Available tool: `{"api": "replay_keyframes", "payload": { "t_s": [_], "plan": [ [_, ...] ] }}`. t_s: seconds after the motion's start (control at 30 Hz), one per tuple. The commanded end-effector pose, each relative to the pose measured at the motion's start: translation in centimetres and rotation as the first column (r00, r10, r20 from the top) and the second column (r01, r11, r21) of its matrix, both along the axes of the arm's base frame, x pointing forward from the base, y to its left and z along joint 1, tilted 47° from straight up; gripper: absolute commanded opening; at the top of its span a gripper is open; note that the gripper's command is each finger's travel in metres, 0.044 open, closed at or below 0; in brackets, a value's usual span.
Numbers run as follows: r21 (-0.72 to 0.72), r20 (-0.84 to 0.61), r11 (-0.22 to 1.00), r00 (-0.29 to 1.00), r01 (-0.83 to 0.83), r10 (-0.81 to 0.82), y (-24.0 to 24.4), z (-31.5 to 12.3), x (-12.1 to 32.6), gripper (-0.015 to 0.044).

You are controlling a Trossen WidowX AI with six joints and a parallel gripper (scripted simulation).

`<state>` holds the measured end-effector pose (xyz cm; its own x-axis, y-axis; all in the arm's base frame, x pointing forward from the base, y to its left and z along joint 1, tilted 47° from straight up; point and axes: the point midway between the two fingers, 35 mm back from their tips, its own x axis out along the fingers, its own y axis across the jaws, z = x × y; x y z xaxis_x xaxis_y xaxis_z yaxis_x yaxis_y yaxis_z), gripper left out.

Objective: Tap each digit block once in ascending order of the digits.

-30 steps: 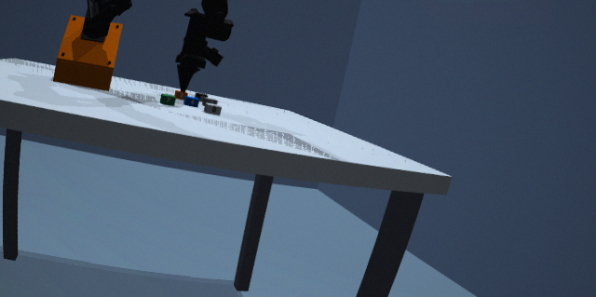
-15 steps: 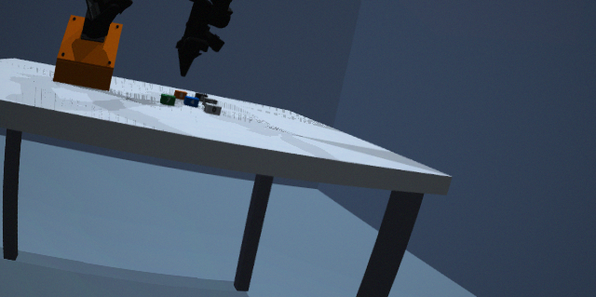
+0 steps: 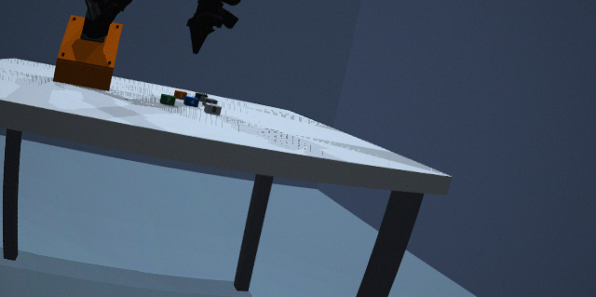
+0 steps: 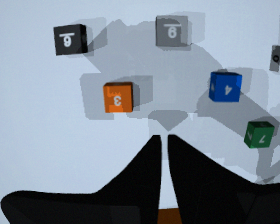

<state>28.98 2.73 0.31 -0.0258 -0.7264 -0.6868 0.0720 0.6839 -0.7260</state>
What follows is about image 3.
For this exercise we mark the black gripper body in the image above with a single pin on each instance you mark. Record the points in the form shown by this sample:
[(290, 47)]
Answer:
[(205, 14)]

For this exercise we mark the blue block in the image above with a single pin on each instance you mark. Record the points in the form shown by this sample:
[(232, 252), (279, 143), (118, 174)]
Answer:
[(191, 101)]

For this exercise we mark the green block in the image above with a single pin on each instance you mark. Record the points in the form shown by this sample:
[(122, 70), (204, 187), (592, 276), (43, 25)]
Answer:
[(167, 99)]

